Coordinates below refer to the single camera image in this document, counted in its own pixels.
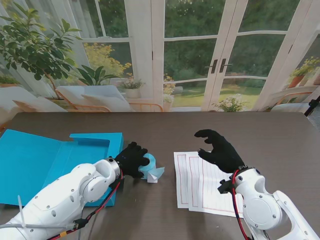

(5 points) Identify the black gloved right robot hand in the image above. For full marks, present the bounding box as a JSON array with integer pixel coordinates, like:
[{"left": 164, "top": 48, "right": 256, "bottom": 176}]
[{"left": 194, "top": 129, "right": 246, "bottom": 174}]

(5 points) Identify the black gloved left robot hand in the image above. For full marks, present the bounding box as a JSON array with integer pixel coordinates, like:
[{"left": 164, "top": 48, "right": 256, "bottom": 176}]
[{"left": 114, "top": 141, "right": 150, "bottom": 180}]

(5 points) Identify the light blue label roll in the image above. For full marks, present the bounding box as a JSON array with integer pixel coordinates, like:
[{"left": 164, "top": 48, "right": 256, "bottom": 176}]
[{"left": 138, "top": 153, "right": 166, "bottom": 185}]

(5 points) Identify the white peeled label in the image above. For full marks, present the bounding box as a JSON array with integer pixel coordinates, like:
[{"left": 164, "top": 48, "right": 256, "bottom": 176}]
[{"left": 146, "top": 173, "right": 159, "bottom": 185}]

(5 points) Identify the blue file box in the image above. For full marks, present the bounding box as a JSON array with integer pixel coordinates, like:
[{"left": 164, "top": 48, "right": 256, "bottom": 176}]
[{"left": 0, "top": 129, "right": 124, "bottom": 208}]

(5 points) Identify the red lined paper sheet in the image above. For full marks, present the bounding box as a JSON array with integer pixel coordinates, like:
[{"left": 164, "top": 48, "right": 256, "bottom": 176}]
[
  {"left": 173, "top": 151, "right": 201, "bottom": 209},
  {"left": 188, "top": 155, "right": 245, "bottom": 219}
]

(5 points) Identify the garden window backdrop banner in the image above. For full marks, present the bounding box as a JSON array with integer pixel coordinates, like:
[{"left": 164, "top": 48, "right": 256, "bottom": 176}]
[{"left": 0, "top": 0, "right": 320, "bottom": 132}]

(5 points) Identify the black backdrop stand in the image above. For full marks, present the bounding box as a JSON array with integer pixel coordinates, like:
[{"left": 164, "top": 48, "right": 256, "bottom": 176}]
[{"left": 303, "top": 98, "right": 320, "bottom": 117}]

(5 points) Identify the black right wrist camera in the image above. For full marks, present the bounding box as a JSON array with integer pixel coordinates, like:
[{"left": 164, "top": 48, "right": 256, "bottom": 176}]
[{"left": 216, "top": 178, "right": 233, "bottom": 195}]

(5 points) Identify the red left arm cable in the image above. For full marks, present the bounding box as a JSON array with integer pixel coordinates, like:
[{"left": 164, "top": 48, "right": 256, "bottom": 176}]
[{"left": 57, "top": 172, "right": 125, "bottom": 238}]

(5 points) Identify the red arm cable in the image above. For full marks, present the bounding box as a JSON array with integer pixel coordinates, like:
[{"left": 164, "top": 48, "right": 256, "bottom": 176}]
[
  {"left": 57, "top": 172, "right": 125, "bottom": 238},
  {"left": 229, "top": 169, "right": 253, "bottom": 240}
]

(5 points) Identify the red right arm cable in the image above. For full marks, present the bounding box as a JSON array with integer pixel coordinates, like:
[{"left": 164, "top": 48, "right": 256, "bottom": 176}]
[{"left": 229, "top": 169, "right": 253, "bottom": 240}]

